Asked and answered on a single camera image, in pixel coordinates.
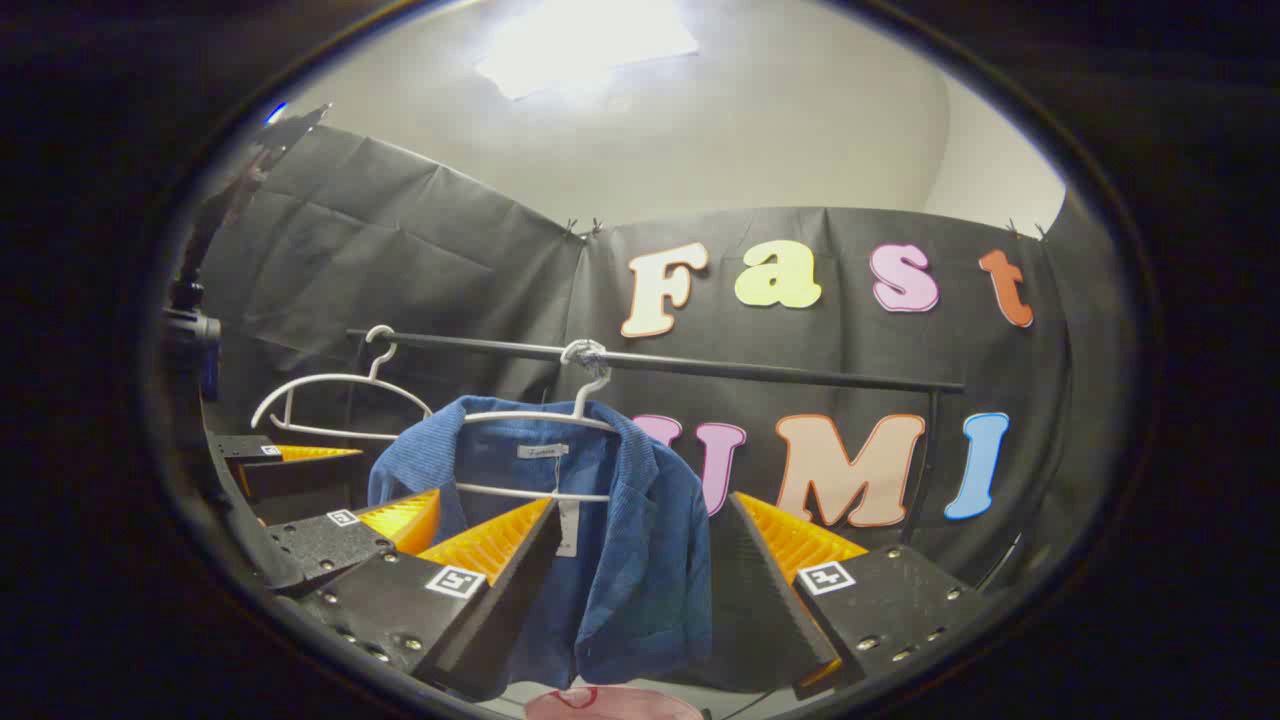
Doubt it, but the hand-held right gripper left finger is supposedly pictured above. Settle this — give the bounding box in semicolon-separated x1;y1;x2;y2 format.
296;497;563;701

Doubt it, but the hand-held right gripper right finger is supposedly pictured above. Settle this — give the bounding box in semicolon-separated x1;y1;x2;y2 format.
700;490;991;701

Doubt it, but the blue corduroy jacket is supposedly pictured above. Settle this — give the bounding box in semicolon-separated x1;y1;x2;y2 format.
367;395;713;691

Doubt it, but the pink laundry hamper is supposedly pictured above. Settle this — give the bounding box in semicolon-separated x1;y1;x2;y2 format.
523;684;707;720

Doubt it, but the plain white hanger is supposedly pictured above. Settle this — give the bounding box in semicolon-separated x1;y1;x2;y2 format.
250;324;434;443

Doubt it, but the white hanger with taped hook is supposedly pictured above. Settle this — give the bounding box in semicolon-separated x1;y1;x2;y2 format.
455;339;623;504

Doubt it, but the black clothes rail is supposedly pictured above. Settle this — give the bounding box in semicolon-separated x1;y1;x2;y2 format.
345;328;968;546

